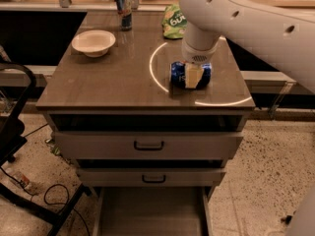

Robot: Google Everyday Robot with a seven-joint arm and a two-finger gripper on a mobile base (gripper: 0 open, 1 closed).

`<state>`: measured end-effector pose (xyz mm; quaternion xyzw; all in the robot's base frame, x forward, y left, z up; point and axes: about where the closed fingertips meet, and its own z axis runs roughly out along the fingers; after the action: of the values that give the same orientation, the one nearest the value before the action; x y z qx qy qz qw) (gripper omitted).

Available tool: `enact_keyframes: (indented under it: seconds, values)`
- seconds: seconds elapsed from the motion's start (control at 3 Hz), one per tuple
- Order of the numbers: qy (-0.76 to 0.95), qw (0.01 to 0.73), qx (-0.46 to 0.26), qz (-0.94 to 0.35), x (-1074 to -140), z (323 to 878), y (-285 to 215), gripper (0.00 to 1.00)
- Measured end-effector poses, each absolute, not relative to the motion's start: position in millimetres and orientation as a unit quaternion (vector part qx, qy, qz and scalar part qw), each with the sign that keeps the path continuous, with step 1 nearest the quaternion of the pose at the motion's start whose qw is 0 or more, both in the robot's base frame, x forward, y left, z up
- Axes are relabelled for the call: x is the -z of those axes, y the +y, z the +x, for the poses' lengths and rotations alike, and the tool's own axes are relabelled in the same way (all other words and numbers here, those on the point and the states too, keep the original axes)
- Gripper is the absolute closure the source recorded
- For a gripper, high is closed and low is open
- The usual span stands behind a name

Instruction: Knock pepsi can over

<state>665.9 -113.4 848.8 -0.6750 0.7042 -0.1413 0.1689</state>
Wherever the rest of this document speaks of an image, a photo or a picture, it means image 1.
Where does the green chip bag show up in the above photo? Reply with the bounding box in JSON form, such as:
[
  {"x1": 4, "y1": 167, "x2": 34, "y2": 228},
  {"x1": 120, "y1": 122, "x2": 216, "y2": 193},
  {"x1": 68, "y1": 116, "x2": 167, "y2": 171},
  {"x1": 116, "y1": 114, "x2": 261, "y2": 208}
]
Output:
[{"x1": 161, "y1": 4, "x2": 187, "y2": 39}]

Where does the blue pepsi can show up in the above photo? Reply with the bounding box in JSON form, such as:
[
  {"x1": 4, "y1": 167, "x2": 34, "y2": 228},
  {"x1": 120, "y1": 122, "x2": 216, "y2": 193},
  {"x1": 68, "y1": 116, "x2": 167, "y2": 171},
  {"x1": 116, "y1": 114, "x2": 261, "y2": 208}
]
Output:
[{"x1": 170, "y1": 61, "x2": 212, "y2": 89}]

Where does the grey drawer cabinet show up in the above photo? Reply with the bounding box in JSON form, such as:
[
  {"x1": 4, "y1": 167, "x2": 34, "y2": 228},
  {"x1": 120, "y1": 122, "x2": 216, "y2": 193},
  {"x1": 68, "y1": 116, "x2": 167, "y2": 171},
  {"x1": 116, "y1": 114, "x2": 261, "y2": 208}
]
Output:
[{"x1": 37, "y1": 11, "x2": 254, "y2": 236}]

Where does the top drawer black handle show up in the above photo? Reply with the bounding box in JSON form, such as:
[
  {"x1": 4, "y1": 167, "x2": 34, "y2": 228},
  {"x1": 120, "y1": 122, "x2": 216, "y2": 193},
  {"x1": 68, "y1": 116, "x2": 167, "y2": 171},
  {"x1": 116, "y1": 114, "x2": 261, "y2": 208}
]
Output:
[{"x1": 133, "y1": 141, "x2": 164, "y2": 151}]

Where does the red bull can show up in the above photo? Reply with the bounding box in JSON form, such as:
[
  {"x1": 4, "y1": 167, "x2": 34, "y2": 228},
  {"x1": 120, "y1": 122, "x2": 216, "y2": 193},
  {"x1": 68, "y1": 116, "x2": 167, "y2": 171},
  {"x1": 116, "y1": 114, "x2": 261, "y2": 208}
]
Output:
[{"x1": 115, "y1": 0, "x2": 132, "y2": 30}]

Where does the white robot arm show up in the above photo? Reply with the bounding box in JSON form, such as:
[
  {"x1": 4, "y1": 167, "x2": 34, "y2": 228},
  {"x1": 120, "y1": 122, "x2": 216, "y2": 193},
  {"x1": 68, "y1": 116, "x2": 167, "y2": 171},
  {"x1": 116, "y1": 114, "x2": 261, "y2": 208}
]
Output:
[{"x1": 179, "y1": 0, "x2": 315, "y2": 92}]

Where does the black chair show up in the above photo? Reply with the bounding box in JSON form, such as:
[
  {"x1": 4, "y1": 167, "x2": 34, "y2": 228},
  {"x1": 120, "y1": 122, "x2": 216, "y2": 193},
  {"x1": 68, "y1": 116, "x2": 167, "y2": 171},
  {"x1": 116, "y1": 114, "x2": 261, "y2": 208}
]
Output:
[{"x1": 0, "y1": 48, "x2": 88, "y2": 236}]

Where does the drawer black handle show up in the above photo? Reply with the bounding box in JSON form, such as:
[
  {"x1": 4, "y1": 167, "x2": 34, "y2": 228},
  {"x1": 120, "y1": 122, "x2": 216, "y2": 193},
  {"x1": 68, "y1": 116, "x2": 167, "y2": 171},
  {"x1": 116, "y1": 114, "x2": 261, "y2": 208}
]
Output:
[
  {"x1": 142, "y1": 175, "x2": 166, "y2": 184},
  {"x1": 133, "y1": 141, "x2": 164, "y2": 151}
]

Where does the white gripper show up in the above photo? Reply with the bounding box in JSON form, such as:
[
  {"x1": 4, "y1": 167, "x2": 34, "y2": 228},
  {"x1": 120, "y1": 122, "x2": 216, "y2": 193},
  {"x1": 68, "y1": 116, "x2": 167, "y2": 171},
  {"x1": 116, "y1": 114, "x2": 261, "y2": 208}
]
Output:
[{"x1": 181, "y1": 40, "x2": 218, "y2": 89}]

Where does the black object on floor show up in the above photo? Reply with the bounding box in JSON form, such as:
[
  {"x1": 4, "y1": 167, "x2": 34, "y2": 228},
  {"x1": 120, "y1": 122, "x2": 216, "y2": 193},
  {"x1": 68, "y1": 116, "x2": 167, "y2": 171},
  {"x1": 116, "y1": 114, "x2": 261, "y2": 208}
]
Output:
[{"x1": 281, "y1": 215, "x2": 292, "y2": 224}]

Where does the white bowl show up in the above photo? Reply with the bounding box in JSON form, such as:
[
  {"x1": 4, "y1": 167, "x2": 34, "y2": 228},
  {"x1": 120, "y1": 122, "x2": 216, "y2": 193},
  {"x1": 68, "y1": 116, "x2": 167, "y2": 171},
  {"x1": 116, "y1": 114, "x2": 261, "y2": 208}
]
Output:
[{"x1": 72, "y1": 30, "x2": 116, "y2": 58}]

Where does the middle drawer black handle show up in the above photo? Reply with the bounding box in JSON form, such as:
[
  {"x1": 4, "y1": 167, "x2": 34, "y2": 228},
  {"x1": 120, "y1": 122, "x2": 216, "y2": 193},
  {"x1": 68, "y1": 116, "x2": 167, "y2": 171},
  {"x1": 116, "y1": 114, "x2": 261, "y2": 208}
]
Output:
[{"x1": 142, "y1": 175, "x2": 166, "y2": 184}]

